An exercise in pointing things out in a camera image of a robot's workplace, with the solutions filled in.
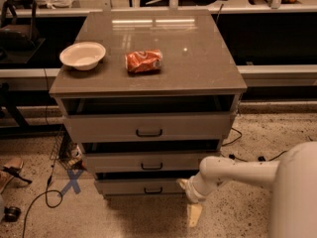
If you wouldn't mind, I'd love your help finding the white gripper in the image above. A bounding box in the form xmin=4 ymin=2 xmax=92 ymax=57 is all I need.
xmin=176 ymin=174 xmax=211 ymax=228

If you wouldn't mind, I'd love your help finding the grey drawer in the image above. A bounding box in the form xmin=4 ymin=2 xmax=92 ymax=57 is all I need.
xmin=60 ymin=94 xmax=238 ymax=144
xmin=83 ymin=140 xmax=221 ymax=173
xmin=95 ymin=170 xmax=198 ymax=196

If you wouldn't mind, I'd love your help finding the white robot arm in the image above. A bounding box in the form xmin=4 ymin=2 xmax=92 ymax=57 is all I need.
xmin=177 ymin=142 xmax=317 ymax=238

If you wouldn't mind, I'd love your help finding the grey drawer cabinet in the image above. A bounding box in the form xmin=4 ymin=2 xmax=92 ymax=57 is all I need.
xmin=49 ymin=9 xmax=248 ymax=200

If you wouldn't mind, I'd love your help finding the blue tape cross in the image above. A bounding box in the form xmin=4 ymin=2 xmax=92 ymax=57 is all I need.
xmin=59 ymin=170 xmax=84 ymax=197

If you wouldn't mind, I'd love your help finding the crushed orange soda can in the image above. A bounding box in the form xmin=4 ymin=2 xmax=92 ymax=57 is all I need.
xmin=125 ymin=50 xmax=162 ymax=73

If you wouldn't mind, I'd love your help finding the white paper bowl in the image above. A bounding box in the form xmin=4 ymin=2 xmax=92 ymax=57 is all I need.
xmin=59 ymin=42 xmax=106 ymax=71

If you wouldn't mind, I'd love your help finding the small black round object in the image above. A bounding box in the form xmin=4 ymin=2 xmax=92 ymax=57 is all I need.
xmin=4 ymin=206 xmax=21 ymax=222

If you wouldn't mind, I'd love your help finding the black chair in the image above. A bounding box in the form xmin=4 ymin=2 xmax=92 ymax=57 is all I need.
xmin=0 ymin=0 xmax=45 ymax=64

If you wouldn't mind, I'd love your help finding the black floor cable right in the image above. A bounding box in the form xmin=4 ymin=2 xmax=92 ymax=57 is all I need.
xmin=220 ymin=126 xmax=288 ymax=163

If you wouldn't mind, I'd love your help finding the wire mesh basket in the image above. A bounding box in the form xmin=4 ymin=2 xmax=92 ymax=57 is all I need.
xmin=50 ymin=127 xmax=82 ymax=170

